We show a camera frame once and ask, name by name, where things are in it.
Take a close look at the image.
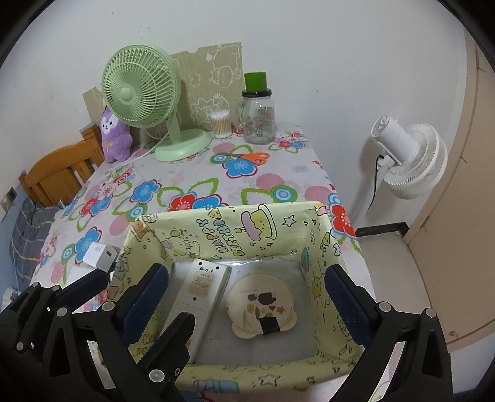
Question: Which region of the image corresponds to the white fan power cable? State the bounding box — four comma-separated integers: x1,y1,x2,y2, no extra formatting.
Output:
108,131,173,166

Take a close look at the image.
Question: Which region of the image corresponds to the floral tablecloth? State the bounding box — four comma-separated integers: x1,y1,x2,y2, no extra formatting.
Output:
37,123,366,314

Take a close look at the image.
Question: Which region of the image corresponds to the glass jar with black lid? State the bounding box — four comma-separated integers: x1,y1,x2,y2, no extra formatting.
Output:
236,89,276,145

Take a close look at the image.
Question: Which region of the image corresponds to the beige wooden door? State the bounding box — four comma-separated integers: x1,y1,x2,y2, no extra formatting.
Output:
402,27,495,350

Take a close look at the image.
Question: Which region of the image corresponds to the green plastic cup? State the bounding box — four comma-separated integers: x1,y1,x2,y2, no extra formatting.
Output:
243,71,267,92

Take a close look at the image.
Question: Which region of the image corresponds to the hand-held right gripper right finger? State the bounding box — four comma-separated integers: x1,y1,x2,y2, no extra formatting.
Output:
324,264,454,402

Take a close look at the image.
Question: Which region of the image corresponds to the white remote control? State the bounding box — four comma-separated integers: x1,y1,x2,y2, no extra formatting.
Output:
162,260,232,362

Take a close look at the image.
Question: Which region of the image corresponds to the wooden chair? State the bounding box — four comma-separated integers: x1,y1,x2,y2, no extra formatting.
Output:
19,124,105,209

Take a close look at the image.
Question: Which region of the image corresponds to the white standing fan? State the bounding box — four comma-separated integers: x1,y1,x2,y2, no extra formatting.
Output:
355,113,449,229

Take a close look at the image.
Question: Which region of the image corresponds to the large printed cardboard panel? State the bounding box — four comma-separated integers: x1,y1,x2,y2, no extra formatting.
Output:
170,42,245,134

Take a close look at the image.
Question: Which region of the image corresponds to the black fan cable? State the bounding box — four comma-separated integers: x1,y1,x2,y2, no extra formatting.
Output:
368,154,384,210

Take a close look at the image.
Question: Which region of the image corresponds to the cotton swab container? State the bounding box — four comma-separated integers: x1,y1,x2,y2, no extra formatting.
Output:
210,110,233,139

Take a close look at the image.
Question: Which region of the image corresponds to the cream round printed pad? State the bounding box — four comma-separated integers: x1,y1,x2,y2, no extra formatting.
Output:
226,272,298,341

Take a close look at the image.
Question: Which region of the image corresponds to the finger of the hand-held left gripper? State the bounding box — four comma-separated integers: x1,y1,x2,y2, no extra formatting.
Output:
135,313,196,402
11,270,110,322

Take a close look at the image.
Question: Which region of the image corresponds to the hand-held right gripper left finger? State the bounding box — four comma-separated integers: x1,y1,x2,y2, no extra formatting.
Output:
41,264,171,402

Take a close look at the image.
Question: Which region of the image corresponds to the grey plaid bedding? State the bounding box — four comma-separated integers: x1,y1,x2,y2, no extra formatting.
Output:
0,195,62,298

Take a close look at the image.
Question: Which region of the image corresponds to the purple plush toy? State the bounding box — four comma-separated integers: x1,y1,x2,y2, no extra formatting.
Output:
100,105,134,163

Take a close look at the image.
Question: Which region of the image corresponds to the green desk fan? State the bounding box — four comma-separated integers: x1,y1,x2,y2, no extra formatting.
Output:
101,44,213,162

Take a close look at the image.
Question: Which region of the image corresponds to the white flat packet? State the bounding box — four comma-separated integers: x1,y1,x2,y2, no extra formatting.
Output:
69,265,102,284

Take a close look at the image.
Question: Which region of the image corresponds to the white charger adapter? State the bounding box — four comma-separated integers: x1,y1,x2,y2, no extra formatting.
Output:
83,243,117,271

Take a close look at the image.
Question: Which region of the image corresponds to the yellow printed storage basket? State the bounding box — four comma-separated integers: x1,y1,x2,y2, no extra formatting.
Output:
108,201,366,402

